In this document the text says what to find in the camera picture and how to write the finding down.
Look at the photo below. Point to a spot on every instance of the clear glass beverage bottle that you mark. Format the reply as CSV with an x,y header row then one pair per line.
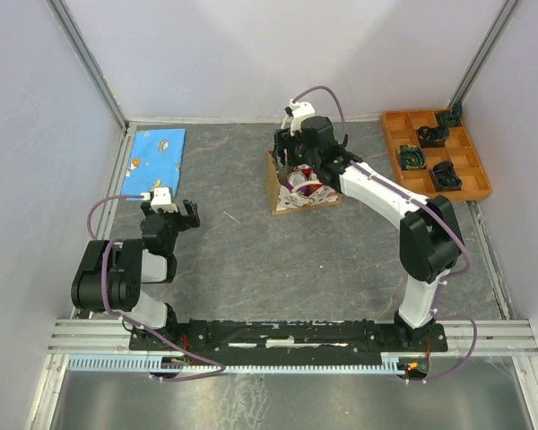
x,y
282,174

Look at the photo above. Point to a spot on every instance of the red soda can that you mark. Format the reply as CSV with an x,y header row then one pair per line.
x,y
312,178
305,169

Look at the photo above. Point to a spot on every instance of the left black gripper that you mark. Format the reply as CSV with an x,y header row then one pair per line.
x,y
191,210

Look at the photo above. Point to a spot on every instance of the aluminium front frame rail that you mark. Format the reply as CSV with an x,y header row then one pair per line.
x,y
502,338

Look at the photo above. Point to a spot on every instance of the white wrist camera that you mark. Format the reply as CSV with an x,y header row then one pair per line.
x,y
295,113
161,199

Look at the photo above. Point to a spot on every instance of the red soda can back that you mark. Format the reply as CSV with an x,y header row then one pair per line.
x,y
305,169

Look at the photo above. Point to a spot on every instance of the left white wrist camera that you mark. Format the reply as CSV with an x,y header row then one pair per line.
x,y
161,199

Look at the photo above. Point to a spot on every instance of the black rolled sock upper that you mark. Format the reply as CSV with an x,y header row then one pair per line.
x,y
432,137

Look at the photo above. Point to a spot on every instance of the blue slotted cable duct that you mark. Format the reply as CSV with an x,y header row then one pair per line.
x,y
162,364

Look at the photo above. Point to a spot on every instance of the black rolled sock lower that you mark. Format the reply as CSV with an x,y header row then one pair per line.
x,y
444,177

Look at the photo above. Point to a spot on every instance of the black rolled sock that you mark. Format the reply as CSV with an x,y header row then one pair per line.
x,y
432,137
444,177

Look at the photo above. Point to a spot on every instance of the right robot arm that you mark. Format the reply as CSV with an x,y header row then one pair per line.
x,y
430,241

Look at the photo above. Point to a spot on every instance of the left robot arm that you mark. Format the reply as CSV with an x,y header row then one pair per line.
x,y
110,279

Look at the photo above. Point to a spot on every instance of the dark rolled sock corner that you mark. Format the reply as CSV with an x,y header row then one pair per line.
x,y
451,117

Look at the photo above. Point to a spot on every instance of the blue patterned cloth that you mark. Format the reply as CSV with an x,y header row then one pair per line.
x,y
155,160

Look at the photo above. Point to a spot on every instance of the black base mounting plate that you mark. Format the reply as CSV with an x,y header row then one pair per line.
x,y
290,343

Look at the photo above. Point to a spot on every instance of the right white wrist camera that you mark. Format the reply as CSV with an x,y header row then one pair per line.
x,y
295,113

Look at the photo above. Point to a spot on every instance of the blue green rolled sock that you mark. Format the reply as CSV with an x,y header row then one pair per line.
x,y
411,157

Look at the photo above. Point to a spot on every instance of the purple soda can front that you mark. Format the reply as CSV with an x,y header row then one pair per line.
x,y
296,183

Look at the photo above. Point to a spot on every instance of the patterned canvas tote bag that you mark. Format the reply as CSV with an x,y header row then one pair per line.
x,y
282,201

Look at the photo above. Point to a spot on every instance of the orange wooden divider tray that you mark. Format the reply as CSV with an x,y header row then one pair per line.
x,y
399,128

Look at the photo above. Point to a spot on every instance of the red soda can front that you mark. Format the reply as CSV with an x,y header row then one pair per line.
x,y
312,178

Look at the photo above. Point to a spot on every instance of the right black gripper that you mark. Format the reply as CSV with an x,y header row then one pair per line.
x,y
281,143

